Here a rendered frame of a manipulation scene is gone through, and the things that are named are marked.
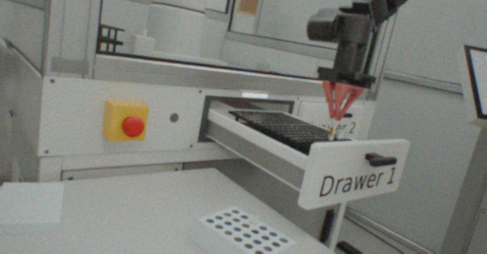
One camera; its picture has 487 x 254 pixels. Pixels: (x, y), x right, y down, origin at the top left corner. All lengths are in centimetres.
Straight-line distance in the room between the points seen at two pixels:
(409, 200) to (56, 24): 228
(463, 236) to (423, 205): 87
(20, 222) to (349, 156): 50
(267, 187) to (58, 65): 65
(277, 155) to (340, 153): 12
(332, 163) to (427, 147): 190
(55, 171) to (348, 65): 58
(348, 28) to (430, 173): 185
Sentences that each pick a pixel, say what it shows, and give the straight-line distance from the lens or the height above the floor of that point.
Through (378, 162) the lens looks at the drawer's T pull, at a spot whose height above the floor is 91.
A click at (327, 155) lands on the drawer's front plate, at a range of 60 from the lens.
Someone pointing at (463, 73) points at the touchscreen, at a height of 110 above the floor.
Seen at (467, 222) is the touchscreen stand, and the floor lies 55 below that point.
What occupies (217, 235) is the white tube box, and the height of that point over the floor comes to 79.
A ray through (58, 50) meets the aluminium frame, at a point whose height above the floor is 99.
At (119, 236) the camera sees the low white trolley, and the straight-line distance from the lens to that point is 58.
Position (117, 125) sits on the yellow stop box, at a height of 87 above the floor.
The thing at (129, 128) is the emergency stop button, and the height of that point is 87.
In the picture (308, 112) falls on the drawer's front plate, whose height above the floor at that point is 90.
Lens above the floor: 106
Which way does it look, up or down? 12 degrees down
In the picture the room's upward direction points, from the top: 11 degrees clockwise
